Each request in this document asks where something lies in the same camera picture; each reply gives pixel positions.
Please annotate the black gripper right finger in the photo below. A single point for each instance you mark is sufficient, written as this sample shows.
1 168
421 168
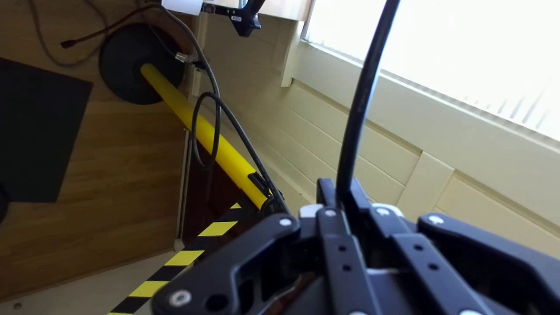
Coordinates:
466 263

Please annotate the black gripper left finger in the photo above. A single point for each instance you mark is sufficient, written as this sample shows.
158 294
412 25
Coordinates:
263 263

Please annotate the window with white blinds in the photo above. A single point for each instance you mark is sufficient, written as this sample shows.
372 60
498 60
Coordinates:
466 58

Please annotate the black tripod stand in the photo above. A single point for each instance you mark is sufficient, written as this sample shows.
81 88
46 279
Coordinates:
246 18

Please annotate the black floor mat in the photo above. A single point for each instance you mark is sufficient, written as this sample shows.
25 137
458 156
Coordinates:
41 128

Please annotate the yellow stanchion post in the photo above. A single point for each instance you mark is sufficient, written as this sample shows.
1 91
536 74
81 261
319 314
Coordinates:
216 142

